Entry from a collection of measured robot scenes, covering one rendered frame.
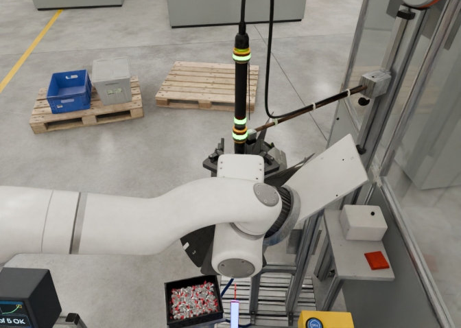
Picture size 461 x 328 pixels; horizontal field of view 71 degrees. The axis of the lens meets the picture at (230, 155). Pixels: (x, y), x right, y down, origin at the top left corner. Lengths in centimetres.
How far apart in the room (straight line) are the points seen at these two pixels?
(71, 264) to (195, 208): 230
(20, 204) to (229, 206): 27
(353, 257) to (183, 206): 119
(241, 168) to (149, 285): 188
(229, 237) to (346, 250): 111
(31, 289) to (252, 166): 75
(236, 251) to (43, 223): 27
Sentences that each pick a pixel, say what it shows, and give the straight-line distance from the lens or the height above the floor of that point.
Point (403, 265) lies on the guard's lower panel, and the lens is 161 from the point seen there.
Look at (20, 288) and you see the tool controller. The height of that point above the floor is 125.
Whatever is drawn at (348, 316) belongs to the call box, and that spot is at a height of 107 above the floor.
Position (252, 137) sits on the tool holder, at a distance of 100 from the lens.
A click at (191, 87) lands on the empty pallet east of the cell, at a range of 419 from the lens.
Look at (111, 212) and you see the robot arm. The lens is 49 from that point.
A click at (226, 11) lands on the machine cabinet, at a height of 27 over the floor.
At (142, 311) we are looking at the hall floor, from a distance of 239.
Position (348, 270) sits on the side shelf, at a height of 86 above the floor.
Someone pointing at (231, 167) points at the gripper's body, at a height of 168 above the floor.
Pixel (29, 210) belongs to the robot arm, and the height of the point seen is 181.
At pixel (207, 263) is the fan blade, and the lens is 114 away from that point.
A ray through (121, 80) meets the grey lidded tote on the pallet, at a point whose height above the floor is 45.
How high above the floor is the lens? 213
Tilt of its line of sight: 41 degrees down
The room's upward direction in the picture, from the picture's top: straight up
